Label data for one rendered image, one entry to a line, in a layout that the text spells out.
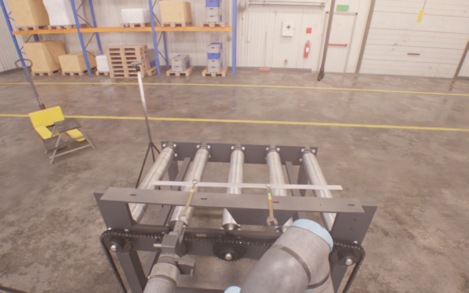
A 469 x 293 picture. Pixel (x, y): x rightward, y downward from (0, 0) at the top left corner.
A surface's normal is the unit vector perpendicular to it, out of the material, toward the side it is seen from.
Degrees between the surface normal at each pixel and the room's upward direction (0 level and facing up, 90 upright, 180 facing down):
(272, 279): 37
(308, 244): 22
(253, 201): 0
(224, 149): 90
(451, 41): 90
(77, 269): 0
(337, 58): 90
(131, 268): 90
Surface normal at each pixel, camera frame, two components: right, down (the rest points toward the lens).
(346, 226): -0.06, 0.49
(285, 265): -0.12, -0.68
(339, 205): 0.01, -0.87
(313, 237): 0.28, -0.69
